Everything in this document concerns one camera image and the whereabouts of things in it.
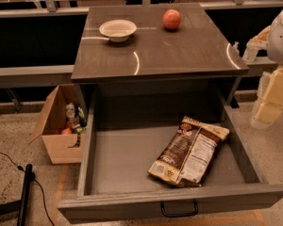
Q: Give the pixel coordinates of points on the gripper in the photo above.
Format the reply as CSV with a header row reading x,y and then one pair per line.
x,y
281,40

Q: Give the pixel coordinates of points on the brown chip bag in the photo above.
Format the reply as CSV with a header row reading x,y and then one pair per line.
x,y
186,158

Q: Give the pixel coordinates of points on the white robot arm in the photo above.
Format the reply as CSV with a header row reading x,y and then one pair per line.
x,y
275,40

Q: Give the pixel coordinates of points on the grey open drawer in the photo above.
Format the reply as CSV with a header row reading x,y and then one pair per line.
x,y
114,182

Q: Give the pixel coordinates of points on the small clear pump bottle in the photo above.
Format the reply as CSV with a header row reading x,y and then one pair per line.
x,y
236,47

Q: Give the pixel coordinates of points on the red apple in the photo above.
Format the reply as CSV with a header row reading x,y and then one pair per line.
x,y
171,19

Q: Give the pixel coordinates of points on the white paper bowl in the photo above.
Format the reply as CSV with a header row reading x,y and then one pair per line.
x,y
118,30

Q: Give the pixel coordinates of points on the white packet in box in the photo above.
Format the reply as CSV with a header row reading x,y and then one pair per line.
x,y
70,111

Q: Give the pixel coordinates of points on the small orange fruit in box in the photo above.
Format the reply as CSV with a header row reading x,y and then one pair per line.
x,y
67,131

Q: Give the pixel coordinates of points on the cardboard box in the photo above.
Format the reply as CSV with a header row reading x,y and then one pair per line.
x,y
61,148

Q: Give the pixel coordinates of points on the black metal stand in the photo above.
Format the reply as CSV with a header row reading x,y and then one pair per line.
x,y
20,206

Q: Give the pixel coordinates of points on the black drawer handle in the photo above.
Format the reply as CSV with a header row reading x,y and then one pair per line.
x,y
179,209

